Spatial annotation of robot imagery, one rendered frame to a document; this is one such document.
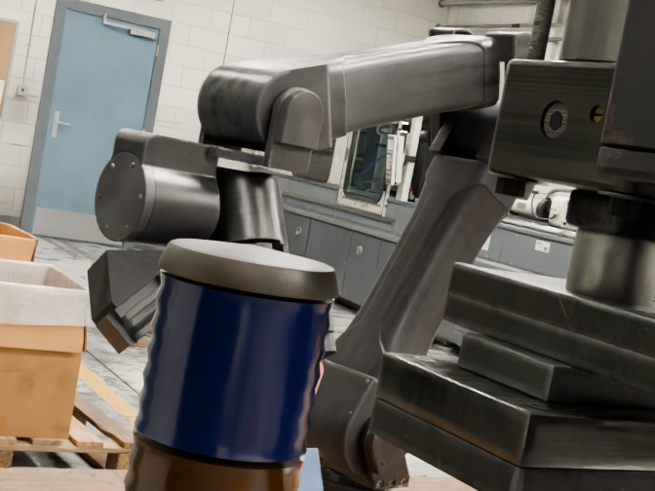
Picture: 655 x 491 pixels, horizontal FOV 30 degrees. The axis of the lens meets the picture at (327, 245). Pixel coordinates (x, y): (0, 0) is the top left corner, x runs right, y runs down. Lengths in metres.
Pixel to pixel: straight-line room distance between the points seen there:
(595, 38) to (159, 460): 0.30
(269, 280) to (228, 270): 0.01
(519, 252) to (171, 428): 7.86
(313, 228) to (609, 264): 10.17
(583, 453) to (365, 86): 0.45
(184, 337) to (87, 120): 11.38
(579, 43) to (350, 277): 9.48
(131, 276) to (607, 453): 0.38
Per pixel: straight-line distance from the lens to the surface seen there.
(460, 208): 0.96
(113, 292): 0.76
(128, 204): 0.77
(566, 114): 0.50
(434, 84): 0.92
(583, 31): 0.51
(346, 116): 0.85
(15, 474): 1.11
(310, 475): 0.81
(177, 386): 0.25
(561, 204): 8.10
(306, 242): 10.75
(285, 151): 0.80
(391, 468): 0.94
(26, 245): 4.64
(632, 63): 0.45
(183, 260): 0.25
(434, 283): 0.95
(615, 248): 0.51
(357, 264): 9.90
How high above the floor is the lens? 1.22
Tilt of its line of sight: 4 degrees down
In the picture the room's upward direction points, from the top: 10 degrees clockwise
